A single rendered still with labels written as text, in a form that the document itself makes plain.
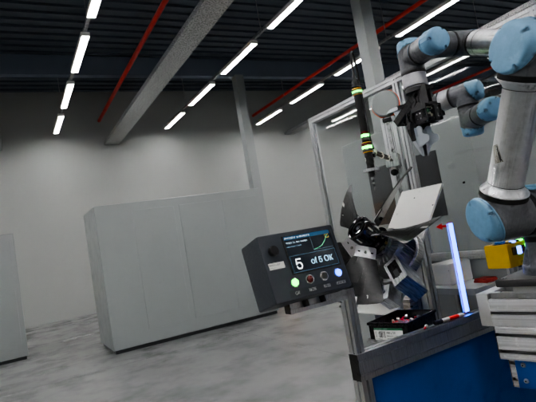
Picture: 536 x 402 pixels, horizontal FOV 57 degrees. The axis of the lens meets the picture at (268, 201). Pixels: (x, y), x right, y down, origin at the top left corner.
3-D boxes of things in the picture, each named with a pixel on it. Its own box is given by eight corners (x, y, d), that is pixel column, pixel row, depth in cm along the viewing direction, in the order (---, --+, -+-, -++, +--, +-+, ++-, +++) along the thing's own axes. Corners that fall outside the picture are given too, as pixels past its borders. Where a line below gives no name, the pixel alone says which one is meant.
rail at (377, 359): (525, 313, 195) (521, 293, 195) (535, 313, 191) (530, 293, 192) (352, 380, 148) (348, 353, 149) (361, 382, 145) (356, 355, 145)
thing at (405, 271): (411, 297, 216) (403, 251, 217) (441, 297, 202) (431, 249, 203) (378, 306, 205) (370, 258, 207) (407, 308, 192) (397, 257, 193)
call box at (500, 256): (512, 266, 200) (507, 239, 201) (536, 265, 191) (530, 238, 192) (488, 272, 192) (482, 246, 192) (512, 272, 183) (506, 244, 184)
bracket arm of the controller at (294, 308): (348, 297, 151) (347, 287, 152) (355, 297, 149) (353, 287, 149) (285, 313, 139) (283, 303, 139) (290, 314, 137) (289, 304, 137)
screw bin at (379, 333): (400, 327, 194) (396, 309, 195) (439, 327, 182) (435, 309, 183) (369, 341, 179) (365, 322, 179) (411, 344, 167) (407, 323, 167)
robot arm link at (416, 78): (396, 79, 155) (414, 80, 159) (399, 92, 155) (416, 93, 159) (414, 70, 149) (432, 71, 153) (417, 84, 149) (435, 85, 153)
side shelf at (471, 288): (447, 285, 266) (445, 279, 266) (507, 285, 235) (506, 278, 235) (415, 293, 253) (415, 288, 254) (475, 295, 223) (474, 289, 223)
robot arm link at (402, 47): (403, 35, 149) (390, 47, 157) (410, 70, 149) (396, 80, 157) (426, 34, 151) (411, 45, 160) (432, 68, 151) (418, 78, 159)
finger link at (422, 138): (429, 152, 148) (424, 123, 148) (414, 156, 153) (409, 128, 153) (435, 152, 149) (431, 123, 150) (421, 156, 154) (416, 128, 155)
